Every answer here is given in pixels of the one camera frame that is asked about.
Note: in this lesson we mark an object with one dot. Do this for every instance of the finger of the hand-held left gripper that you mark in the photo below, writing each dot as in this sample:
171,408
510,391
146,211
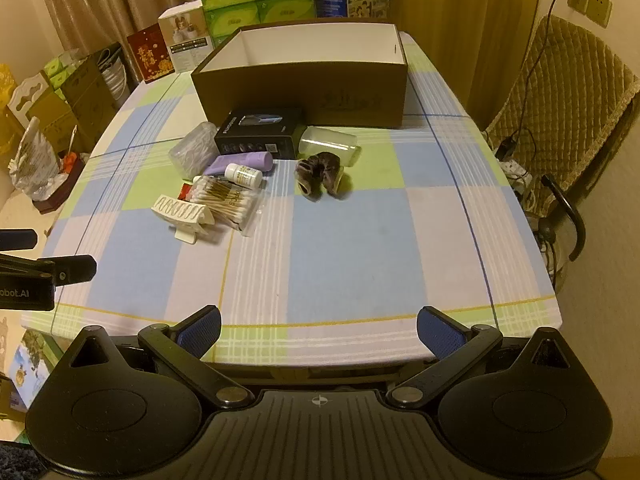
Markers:
70,269
20,239

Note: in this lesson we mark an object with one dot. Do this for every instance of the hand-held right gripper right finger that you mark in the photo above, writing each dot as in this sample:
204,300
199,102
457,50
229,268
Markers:
440,332

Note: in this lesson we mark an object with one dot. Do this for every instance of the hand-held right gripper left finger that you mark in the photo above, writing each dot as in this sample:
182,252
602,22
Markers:
200,332

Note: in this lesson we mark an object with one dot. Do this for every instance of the white hair clip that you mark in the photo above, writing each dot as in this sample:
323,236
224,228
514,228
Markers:
180,210

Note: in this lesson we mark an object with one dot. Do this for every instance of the cotton swab pack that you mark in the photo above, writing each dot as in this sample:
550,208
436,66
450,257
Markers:
225,200

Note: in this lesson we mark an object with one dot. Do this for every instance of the small white bottle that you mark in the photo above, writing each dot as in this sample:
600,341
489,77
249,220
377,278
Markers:
242,176

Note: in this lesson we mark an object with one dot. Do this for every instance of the clear bag of picks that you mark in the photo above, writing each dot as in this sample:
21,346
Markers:
192,147

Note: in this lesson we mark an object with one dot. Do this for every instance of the purple cosmetic tube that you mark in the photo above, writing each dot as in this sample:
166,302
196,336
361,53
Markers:
240,162

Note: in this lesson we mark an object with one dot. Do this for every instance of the brown hair scrunchie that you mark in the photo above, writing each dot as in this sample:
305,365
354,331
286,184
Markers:
312,172

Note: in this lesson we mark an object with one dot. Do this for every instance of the black shaver box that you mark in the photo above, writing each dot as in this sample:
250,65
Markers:
260,135

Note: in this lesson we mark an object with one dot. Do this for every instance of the clear plastic cup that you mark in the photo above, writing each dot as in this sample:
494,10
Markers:
330,142

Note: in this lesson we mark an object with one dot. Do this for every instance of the brown cardboard box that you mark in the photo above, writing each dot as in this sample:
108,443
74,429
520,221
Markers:
300,90

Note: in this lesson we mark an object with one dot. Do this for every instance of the colourful printed carton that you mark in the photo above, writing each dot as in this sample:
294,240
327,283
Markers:
30,365

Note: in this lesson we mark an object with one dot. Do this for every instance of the white plastic bag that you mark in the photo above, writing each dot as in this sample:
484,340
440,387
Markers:
35,160

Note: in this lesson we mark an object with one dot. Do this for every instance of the yellow plastic bag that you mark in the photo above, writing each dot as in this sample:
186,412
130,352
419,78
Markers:
7,110

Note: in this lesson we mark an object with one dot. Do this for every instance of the small red packet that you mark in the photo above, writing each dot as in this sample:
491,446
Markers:
186,192

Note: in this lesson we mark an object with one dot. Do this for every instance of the brown cardboard carton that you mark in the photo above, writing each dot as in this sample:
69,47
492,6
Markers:
85,95

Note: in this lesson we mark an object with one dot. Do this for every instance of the green tissue boxes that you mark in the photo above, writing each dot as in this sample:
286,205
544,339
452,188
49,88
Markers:
60,70

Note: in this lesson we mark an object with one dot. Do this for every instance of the white power strip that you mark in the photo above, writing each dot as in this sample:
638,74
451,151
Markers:
515,170

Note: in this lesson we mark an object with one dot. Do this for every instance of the red gift box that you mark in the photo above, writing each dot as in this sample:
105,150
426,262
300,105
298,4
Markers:
150,55

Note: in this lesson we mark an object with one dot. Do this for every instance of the beige curtain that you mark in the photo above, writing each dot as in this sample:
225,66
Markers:
100,0

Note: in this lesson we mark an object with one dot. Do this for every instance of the white photo-printed box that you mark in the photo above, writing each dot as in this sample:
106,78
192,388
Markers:
185,35

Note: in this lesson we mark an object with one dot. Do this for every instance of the chair with quilted cover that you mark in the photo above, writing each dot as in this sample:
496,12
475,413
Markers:
575,100

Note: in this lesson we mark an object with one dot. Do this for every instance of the golden curtain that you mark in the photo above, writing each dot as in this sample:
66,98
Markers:
450,10

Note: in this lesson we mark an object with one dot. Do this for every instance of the beige wall socket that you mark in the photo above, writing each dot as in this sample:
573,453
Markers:
597,7

